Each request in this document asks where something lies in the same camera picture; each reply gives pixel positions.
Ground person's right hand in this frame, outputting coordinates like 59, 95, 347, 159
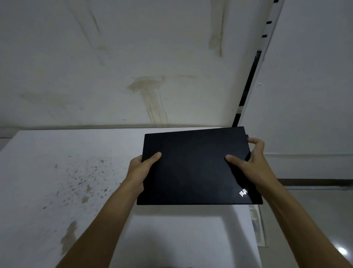
225, 138, 274, 196

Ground black laptop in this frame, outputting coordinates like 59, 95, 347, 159
136, 127, 263, 206

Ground person's left hand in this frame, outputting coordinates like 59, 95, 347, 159
126, 151, 162, 195

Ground white slotted metal upright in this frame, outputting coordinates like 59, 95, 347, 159
232, 0, 285, 128

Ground person's right forearm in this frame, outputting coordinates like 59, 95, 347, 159
260, 181, 353, 268

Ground person's left forearm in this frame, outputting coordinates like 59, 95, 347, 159
56, 179, 144, 268

